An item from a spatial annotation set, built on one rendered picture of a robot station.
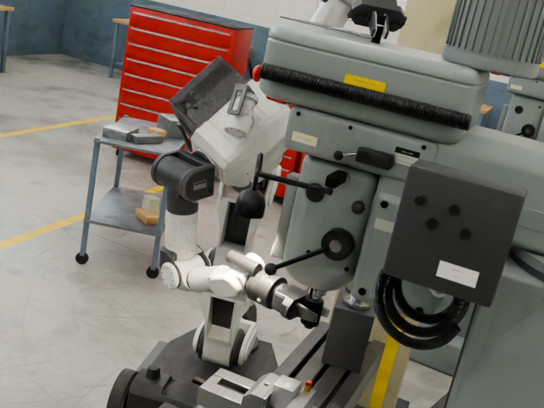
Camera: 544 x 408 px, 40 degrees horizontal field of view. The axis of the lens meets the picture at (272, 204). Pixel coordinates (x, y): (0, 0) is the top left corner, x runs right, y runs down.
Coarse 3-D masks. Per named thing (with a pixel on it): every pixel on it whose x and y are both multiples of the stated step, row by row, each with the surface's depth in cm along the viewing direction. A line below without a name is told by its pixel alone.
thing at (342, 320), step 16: (336, 304) 220; (352, 304) 219; (368, 304) 221; (336, 320) 219; (352, 320) 218; (368, 320) 217; (336, 336) 221; (352, 336) 220; (368, 336) 219; (336, 352) 222; (352, 352) 221; (352, 368) 222
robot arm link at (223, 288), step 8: (216, 272) 200; (224, 272) 203; (208, 280) 199; (216, 280) 195; (224, 280) 192; (232, 280) 191; (216, 288) 197; (224, 288) 194; (232, 288) 192; (240, 288) 192; (224, 296) 196; (232, 296) 194
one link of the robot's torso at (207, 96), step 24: (216, 72) 211; (192, 96) 210; (216, 96) 209; (264, 96) 208; (192, 120) 207; (216, 120) 207; (264, 120) 206; (192, 144) 211; (216, 144) 205; (240, 144) 204; (264, 144) 207; (216, 168) 208; (240, 168) 205; (264, 168) 217
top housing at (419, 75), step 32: (288, 32) 159; (320, 32) 160; (288, 64) 160; (320, 64) 157; (352, 64) 155; (384, 64) 152; (416, 64) 150; (448, 64) 149; (288, 96) 162; (320, 96) 159; (416, 96) 151; (448, 96) 149; (480, 96) 159; (416, 128) 153; (448, 128) 150
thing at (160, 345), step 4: (156, 344) 321; (160, 344) 322; (164, 344) 322; (156, 348) 318; (160, 348) 318; (152, 352) 314; (156, 352) 315; (148, 356) 310; (152, 356) 311; (156, 356) 312; (144, 360) 307; (148, 360) 307; (152, 360) 308; (140, 364) 303; (144, 364) 304; (148, 364) 304; (140, 368) 300
